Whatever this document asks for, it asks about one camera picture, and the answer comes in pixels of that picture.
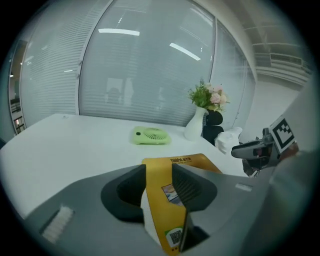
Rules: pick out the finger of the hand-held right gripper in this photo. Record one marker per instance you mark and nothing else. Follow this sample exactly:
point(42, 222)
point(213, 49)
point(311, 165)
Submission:
point(246, 150)
point(250, 168)

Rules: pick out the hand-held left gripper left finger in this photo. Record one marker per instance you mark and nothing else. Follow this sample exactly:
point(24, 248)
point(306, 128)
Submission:
point(82, 207)

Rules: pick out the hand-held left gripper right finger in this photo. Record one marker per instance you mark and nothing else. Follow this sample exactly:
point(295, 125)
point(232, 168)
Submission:
point(225, 200)

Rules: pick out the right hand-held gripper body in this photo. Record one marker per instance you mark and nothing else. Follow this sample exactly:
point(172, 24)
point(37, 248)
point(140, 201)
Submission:
point(281, 140)

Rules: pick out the yellow mouse pad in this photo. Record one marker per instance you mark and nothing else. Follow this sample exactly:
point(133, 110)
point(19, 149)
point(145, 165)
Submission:
point(160, 197)

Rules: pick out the person's right forearm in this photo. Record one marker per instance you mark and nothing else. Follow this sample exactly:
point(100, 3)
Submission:
point(295, 185)

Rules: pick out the white desk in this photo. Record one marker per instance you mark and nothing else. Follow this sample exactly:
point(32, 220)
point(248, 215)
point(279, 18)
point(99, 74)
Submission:
point(75, 150)

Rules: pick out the white crumpled cloth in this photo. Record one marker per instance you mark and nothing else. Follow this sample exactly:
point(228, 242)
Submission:
point(227, 140)

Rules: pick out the black office chair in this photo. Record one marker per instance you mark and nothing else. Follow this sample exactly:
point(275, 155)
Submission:
point(212, 127)

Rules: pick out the white ceramic vase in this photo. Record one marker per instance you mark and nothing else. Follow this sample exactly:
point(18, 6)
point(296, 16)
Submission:
point(195, 125)

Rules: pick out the pink and green flower bouquet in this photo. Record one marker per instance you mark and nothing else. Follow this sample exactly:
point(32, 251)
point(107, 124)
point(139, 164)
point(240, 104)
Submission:
point(208, 96)

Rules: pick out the grey window blind panel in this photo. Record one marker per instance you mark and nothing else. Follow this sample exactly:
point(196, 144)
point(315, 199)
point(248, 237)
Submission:
point(232, 82)
point(150, 75)
point(50, 75)

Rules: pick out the white ceiling air vent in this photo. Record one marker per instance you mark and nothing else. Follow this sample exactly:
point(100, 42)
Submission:
point(282, 62)

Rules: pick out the green portable fan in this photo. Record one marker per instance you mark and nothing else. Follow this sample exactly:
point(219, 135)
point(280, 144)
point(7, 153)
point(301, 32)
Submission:
point(151, 136)

